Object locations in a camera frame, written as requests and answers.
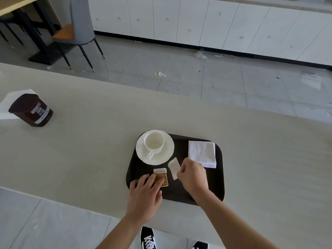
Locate white folded napkin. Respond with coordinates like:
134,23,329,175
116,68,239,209
188,140,217,169

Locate person's left forearm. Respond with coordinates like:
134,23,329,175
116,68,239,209
95,217,159,249

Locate person's right hand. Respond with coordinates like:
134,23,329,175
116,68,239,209
177,158,209,198

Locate brown cocoa can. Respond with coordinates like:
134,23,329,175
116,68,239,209
8,94,54,127

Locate grey chair with orange seat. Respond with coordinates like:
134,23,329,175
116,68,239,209
52,0,105,73

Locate wooden table with black legs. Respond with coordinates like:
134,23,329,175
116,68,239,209
0,0,76,63

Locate clear plastic sheet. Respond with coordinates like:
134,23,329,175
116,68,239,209
300,72,322,90

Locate black stool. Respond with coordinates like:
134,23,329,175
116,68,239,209
0,15,26,47

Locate person's right forearm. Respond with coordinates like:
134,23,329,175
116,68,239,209
195,188,280,249

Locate person's left black shoe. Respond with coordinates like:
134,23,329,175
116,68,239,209
140,226,157,249

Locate white sachet packet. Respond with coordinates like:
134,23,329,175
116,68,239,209
168,157,181,181

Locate white paper sheet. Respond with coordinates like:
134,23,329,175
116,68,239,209
0,89,40,120

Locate white cabinet row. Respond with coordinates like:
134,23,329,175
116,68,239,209
88,0,332,67

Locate white cup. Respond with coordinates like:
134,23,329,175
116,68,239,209
144,131,165,159

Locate brown sachet packet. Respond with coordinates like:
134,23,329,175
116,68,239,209
153,168,169,188

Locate white saucer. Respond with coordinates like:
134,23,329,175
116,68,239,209
136,130,175,165

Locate person's left hand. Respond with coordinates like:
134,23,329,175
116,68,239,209
129,174,163,224

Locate dark brown serving tray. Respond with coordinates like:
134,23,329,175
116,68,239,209
126,133,225,206

